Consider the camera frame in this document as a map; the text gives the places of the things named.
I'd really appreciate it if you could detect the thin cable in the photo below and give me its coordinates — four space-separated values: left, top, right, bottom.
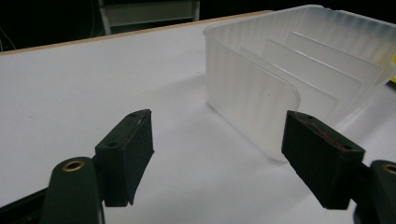
0 26 17 53

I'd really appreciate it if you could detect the yellow object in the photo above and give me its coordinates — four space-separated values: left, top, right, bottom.
387 49 396 84

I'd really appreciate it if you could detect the translucent plastic divided container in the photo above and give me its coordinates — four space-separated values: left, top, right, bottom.
202 4 396 163

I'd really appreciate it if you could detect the grey chair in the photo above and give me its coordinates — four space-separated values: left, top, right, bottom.
98 0 202 35

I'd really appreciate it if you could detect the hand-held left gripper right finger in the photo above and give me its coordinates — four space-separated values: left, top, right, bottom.
281 109 366 210

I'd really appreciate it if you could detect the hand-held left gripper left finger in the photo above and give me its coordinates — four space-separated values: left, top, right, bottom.
94 108 155 208

